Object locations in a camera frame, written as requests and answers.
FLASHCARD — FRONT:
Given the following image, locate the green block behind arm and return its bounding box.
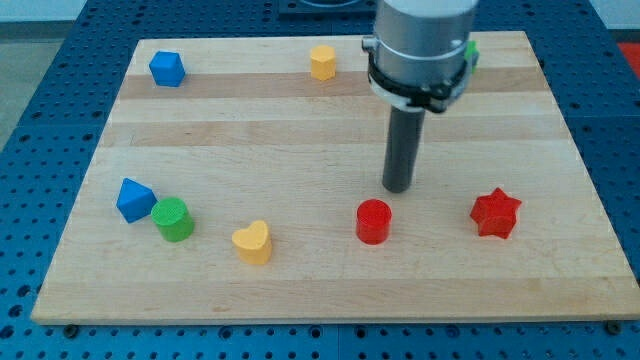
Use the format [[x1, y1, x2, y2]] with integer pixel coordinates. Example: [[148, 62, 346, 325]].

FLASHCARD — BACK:
[[464, 40, 480, 73]]

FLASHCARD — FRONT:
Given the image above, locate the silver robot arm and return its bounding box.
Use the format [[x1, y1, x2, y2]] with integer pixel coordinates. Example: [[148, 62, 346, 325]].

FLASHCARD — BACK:
[[362, 0, 479, 113]]

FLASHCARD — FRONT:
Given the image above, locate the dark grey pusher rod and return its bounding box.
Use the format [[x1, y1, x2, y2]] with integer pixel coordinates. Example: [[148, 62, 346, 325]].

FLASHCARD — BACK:
[[382, 107, 425, 193]]

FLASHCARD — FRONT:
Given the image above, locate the green cylinder block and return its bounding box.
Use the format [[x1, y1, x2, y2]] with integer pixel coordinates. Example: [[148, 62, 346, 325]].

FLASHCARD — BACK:
[[151, 197, 195, 243]]

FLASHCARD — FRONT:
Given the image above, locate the red cylinder block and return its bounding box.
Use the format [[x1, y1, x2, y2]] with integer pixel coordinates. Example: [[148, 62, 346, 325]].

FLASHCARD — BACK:
[[356, 199, 392, 245]]

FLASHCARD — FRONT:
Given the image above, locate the blue cube block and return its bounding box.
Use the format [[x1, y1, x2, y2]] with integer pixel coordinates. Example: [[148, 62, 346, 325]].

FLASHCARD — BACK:
[[149, 51, 185, 87]]

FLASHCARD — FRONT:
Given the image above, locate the red star block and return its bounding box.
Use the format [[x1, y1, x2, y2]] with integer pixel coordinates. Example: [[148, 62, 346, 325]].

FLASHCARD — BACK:
[[470, 188, 522, 239]]

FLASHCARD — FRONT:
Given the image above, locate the yellow hexagon block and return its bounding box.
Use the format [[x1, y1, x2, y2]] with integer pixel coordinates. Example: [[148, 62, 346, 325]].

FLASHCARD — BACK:
[[310, 45, 336, 81]]

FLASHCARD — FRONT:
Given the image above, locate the blue triangular block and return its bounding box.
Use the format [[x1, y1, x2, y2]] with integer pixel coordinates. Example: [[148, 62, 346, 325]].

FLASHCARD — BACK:
[[116, 178, 157, 223]]

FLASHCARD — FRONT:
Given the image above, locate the wooden board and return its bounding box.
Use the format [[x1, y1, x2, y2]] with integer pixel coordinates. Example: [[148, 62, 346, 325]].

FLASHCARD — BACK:
[[31, 31, 639, 325]]

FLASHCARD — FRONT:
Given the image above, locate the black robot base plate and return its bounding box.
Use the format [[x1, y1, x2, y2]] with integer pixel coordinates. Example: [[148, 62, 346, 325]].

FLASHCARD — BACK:
[[275, 0, 377, 18]]

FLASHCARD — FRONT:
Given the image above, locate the yellow heart block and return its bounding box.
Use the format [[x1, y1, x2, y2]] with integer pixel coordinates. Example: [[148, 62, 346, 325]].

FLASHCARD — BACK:
[[232, 220, 272, 265]]

